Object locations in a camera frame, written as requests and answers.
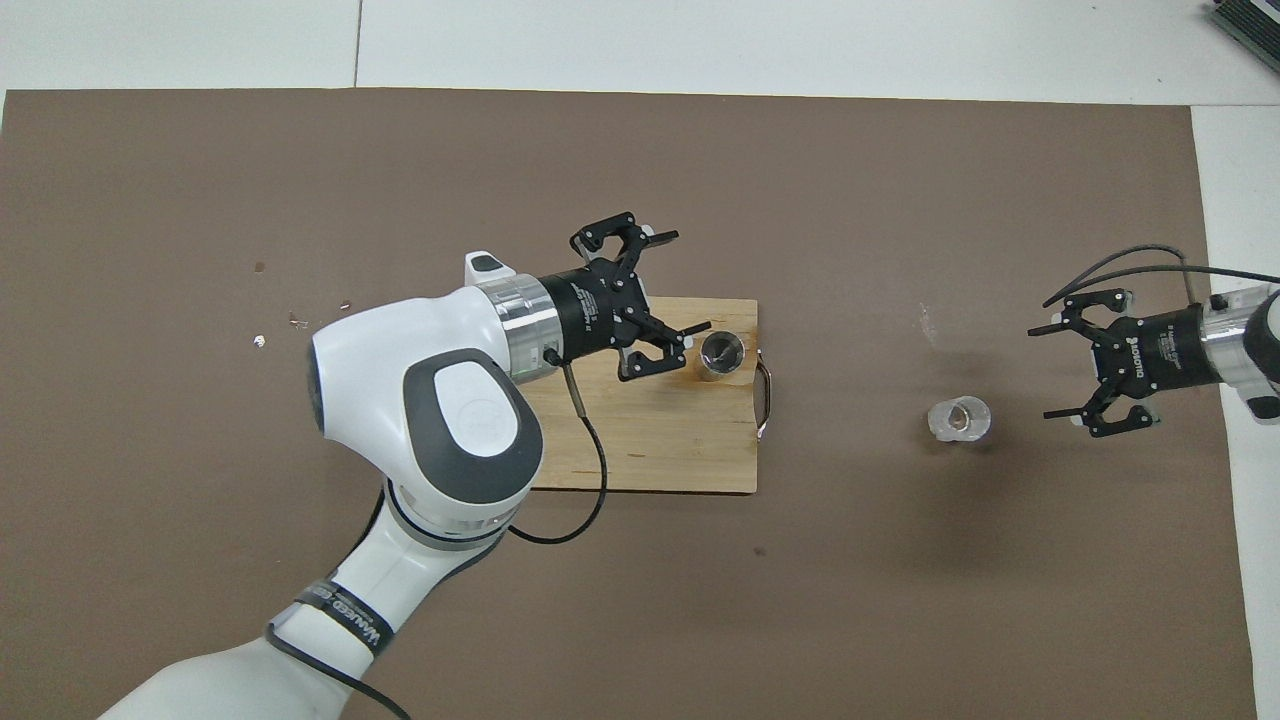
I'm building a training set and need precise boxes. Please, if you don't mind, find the brown table mat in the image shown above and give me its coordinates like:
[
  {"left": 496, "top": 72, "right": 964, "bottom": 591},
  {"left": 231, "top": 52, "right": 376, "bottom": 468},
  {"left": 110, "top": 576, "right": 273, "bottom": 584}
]
[{"left": 0, "top": 88, "right": 1259, "bottom": 720}]

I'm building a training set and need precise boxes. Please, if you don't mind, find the dark ridged device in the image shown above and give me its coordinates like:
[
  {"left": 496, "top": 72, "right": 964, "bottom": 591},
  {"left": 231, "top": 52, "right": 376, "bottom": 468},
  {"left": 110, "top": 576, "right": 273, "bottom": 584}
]
[{"left": 1208, "top": 0, "right": 1280, "bottom": 71}]

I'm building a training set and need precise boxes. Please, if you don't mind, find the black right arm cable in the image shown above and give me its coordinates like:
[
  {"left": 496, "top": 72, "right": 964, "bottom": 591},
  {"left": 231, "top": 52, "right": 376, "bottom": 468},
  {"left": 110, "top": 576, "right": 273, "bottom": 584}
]
[{"left": 1041, "top": 243, "right": 1280, "bottom": 310}]

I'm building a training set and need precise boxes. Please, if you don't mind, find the steel measuring jigger cup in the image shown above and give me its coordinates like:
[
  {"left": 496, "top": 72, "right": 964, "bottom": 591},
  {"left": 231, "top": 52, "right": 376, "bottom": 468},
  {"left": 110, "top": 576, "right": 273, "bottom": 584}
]
[{"left": 697, "top": 329, "right": 747, "bottom": 384}]

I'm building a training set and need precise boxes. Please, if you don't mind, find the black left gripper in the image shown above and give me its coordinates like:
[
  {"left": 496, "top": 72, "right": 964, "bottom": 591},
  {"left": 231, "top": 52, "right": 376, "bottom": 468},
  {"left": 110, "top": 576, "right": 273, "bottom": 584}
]
[{"left": 539, "top": 211, "right": 714, "bottom": 384}]

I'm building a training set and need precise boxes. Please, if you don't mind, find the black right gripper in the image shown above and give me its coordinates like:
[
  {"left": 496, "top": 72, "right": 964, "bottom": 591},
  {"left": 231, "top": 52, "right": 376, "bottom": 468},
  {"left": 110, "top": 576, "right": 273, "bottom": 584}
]
[{"left": 1027, "top": 287, "right": 1217, "bottom": 440}]

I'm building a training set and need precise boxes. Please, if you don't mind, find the wooden cutting board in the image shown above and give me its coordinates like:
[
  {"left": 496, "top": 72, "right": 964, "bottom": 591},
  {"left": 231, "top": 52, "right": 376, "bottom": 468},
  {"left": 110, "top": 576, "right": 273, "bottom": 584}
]
[{"left": 518, "top": 296, "right": 774, "bottom": 495}]

